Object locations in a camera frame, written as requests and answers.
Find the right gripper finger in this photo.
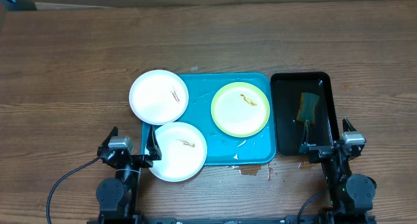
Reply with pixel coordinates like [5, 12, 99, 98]
[301, 120, 310, 146]
[342, 117, 356, 132]

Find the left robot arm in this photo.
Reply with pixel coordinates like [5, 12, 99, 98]
[96, 126, 162, 224]

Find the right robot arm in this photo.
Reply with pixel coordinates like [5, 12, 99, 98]
[296, 118, 377, 223]

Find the green yellow sponge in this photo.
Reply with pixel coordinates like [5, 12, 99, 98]
[296, 92, 319, 124]

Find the dark object top left corner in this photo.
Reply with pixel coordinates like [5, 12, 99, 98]
[1, 0, 36, 11]

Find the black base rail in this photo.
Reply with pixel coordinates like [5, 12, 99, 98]
[86, 214, 379, 224]

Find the yellow green plate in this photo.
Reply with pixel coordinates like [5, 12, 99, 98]
[210, 82, 270, 137]

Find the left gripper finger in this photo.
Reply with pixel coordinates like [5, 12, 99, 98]
[146, 125, 162, 161]
[98, 126, 119, 150]

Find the white plate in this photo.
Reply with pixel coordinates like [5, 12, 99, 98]
[150, 122, 207, 182]
[129, 70, 189, 125]

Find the black rectangular tray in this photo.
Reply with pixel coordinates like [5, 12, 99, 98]
[270, 72, 339, 156]

